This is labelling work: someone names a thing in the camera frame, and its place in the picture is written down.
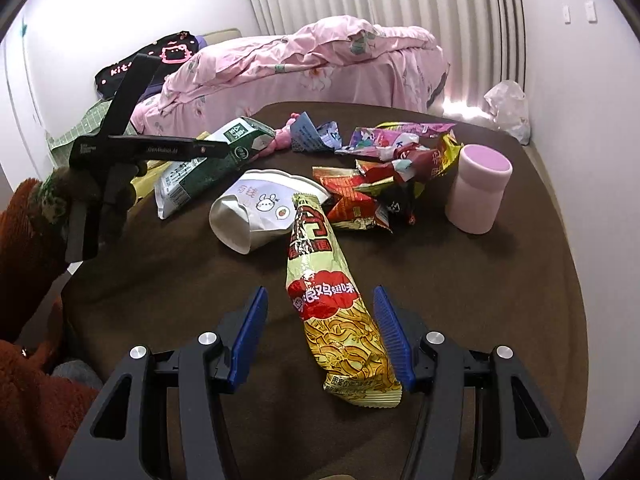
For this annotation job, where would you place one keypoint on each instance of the red orange foil wrapper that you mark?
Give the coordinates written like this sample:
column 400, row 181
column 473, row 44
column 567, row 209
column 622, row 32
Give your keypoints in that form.
column 355, row 201

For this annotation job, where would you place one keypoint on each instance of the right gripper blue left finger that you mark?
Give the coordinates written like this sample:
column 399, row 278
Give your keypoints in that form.
column 239, row 332

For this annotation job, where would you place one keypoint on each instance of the pink caterpillar toy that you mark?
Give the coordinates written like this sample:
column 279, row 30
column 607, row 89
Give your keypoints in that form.
column 282, row 139

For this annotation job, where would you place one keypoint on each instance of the pink snack wrapper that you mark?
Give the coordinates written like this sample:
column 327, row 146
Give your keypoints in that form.
column 389, row 140

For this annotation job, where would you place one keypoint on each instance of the green white snack bag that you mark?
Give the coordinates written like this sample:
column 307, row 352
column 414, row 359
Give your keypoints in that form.
column 245, row 137

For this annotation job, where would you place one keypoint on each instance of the yellow plastic trash bag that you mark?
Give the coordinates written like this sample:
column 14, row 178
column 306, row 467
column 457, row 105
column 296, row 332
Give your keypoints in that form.
column 145, row 185

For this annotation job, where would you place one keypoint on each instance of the white paper bowl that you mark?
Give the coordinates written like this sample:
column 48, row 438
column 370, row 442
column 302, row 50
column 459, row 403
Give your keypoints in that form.
column 258, row 208

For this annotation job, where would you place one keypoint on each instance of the pink cylindrical bottle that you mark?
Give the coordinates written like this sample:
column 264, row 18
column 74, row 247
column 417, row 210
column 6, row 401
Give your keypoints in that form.
column 476, row 194

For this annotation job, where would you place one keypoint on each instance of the white plastic bag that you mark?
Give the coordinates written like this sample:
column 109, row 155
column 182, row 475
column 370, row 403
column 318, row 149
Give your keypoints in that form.
column 509, row 110

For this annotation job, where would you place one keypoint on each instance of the pink floral bed duvet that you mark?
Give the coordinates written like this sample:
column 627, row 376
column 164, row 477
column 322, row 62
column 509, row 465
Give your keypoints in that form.
column 340, row 59

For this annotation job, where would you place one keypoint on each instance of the white wall switch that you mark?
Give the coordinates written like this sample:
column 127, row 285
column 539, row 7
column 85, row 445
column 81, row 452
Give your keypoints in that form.
column 591, row 12

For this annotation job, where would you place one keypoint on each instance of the yellow noodle snack bag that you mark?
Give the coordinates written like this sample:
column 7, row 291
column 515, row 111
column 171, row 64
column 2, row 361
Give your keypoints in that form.
column 340, row 332

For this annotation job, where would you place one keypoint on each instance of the red snack wrapper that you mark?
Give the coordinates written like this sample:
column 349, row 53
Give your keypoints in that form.
column 417, row 164

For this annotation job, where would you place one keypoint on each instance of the green checkered cloth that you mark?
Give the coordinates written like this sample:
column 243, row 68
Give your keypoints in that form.
column 89, row 125

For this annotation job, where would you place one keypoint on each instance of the yellow chips bag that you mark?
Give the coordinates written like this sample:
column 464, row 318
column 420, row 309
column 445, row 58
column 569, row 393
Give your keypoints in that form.
column 413, row 152

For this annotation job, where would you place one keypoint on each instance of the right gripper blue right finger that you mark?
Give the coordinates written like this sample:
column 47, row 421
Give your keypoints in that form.
column 402, row 332

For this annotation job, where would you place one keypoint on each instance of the striped window curtain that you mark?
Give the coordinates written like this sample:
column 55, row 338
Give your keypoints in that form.
column 484, row 40

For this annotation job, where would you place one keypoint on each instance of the blue wrapper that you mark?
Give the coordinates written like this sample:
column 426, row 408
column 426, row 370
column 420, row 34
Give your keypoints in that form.
column 306, row 137

